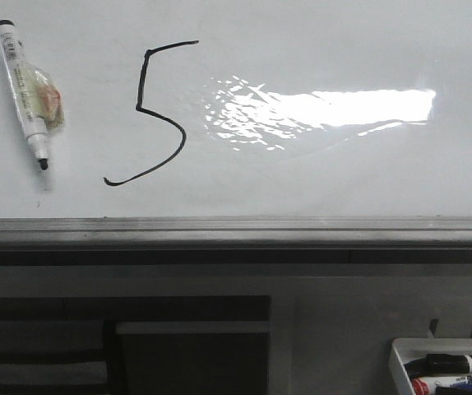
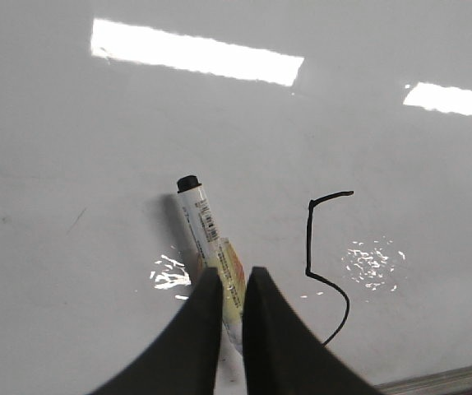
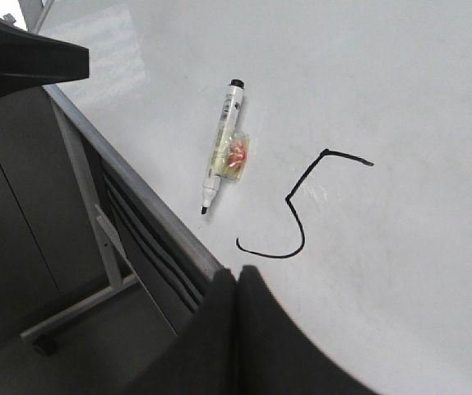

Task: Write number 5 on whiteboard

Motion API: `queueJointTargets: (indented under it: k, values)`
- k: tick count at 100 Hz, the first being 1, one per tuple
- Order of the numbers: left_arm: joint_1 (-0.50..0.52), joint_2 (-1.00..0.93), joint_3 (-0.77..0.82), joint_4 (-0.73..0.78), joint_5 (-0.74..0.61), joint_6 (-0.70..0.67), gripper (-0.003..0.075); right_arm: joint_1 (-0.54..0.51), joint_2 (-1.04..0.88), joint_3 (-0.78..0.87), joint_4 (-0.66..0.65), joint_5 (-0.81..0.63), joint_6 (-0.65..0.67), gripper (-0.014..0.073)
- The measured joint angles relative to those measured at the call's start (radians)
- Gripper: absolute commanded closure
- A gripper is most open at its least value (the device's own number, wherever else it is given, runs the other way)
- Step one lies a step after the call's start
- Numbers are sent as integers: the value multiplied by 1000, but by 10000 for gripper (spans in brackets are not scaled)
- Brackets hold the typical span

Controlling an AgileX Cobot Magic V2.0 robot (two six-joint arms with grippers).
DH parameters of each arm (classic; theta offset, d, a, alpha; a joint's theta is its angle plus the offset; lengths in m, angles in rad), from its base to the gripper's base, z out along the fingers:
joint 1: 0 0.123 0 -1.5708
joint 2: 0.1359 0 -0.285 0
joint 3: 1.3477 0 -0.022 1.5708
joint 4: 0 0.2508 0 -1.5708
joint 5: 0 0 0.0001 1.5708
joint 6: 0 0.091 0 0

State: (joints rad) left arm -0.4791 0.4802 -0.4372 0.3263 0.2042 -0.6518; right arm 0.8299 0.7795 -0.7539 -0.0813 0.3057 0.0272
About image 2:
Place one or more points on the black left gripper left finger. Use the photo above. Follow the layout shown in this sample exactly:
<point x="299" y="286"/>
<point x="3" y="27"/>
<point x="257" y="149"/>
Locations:
<point x="183" y="358"/>

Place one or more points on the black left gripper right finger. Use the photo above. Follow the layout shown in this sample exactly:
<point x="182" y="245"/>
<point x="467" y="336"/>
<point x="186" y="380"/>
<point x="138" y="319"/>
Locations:
<point x="281" y="355"/>

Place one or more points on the white whiteboard with aluminium frame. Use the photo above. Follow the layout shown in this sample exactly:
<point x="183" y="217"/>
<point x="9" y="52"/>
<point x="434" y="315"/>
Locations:
<point x="334" y="141"/>

